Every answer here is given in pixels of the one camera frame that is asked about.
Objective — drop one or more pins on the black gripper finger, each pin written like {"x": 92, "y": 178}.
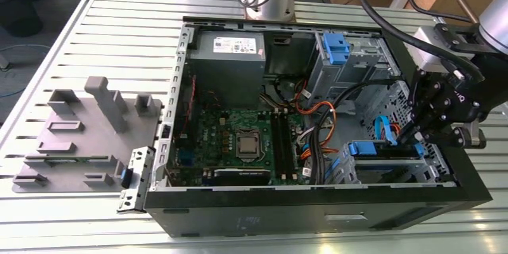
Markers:
{"x": 456, "y": 136}
{"x": 432, "y": 105}

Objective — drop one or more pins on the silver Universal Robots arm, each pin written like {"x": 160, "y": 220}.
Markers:
{"x": 273, "y": 7}

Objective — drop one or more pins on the grey metal disk bay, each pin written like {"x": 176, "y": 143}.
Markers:
{"x": 387, "y": 161}

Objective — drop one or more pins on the grey metal drive cage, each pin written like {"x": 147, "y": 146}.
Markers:
{"x": 349, "y": 72}

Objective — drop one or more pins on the blue drive latch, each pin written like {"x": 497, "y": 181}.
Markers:
{"x": 335, "y": 48}

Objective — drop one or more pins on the black RAM slot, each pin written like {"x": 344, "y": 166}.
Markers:
{"x": 279, "y": 144}
{"x": 288, "y": 144}

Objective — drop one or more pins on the CPU socket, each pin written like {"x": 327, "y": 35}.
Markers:
{"x": 245, "y": 131}

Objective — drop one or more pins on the silver CPU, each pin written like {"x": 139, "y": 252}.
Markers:
{"x": 247, "y": 146}

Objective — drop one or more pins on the black PC case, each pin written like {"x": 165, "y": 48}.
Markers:
{"x": 277, "y": 215}

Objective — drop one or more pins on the grey power supply unit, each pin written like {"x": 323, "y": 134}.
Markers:
{"x": 225, "y": 78}

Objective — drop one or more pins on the black graphics card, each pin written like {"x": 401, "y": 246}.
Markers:
{"x": 237, "y": 178}

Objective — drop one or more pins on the green motherboard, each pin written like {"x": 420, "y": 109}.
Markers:
{"x": 213, "y": 147}

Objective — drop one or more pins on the grey parts rack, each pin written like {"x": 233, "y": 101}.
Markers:
{"x": 95, "y": 147}

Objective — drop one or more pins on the green RAM stick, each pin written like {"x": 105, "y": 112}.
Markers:
{"x": 67, "y": 161}

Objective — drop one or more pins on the black waste bin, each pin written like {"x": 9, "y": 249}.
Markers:
{"x": 24, "y": 19}

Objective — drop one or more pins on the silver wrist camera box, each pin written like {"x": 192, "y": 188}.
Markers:
{"x": 428, "y": 48}

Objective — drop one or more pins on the silver expansion slot bracket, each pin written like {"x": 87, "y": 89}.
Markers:
{"x": 136, "y": 176}

